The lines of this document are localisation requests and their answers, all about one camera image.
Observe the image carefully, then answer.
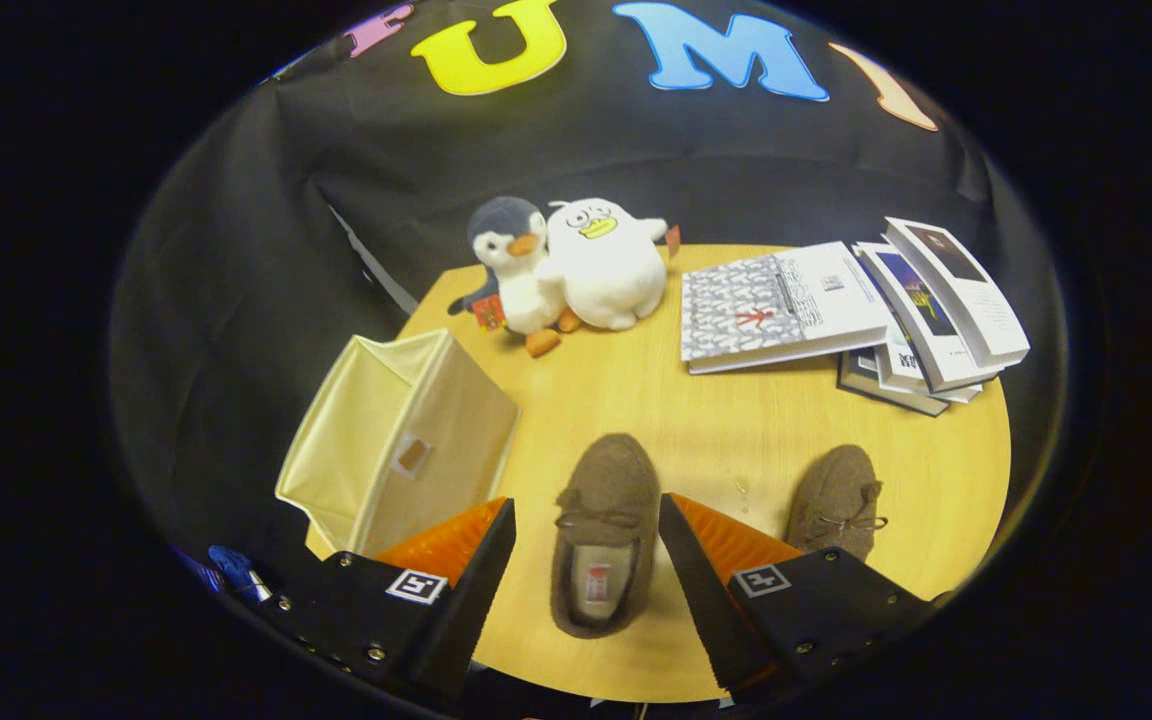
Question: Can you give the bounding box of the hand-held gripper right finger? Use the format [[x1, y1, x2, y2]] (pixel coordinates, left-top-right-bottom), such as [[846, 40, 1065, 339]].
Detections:
[[658, 493, 937, 693]]

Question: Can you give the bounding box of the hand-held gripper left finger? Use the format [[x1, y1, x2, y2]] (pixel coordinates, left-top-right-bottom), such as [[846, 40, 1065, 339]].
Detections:
[[256, 497, 517, 698]]

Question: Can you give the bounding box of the brown fuzzy shoe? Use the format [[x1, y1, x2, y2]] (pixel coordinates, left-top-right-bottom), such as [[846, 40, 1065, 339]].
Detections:
[[786, 444, 887, 563], [549, 432, 662, 639]]

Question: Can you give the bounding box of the beige fabric storage box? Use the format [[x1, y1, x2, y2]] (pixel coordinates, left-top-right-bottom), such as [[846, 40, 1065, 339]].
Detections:
[[274, 328, 520, 559]]

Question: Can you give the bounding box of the blue cloth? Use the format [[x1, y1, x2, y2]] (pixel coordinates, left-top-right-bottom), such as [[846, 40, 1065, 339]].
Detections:
[[208, 545, 272, 603]]

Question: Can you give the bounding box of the dark thin book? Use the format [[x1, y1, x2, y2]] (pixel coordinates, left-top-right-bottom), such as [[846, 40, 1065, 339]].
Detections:
[[836, 348, 950, 417]]

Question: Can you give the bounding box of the lit computer screen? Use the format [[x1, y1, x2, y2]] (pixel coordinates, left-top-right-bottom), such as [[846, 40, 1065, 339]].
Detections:
[[176, 548, 227, 593]]

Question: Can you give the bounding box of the grey patterned book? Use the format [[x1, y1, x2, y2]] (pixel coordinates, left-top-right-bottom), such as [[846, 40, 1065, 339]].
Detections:
[[680, 241, 892, 376]]

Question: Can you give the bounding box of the grey white penguin plush toy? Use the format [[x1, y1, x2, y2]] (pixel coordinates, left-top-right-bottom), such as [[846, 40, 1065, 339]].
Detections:
[[448, 196, 582, 358]]

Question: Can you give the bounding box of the white duck plush toy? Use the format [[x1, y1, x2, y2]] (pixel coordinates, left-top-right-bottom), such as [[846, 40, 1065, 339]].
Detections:
[[536, 198, 682, 332]]

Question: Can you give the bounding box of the white book with blue picture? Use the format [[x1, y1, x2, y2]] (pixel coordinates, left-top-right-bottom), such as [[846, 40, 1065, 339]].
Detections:
[[854, 241, 1002, 393]]

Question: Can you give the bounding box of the white book with dark picture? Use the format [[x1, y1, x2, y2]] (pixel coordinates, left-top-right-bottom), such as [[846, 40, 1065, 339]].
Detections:
[[884, 217, 1031, 369]]

